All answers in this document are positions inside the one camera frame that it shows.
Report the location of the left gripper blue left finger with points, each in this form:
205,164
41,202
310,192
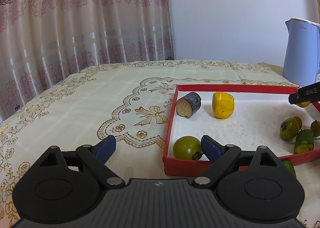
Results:
93,159

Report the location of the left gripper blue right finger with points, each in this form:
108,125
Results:
222,161

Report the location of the brown longan fruit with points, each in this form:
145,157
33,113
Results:
315,128

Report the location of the green round tomato fruit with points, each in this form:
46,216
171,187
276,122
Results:
187,148

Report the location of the green yellow fruit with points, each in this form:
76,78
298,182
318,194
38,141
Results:
289,129

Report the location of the yellow pepper chunk large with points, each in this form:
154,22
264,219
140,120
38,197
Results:
222,105

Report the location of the dark sugarcane piece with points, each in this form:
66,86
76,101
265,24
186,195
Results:
188,105

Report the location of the yellow mango fruit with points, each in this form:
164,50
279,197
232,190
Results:
303,104

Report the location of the light blue electric kettle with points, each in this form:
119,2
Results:
301,64

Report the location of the red shallow box tray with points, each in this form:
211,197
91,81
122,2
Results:
258,114

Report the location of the cream embroidered tablecloth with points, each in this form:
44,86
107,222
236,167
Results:
42,186

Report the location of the pink floral curtain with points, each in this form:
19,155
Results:
44,41

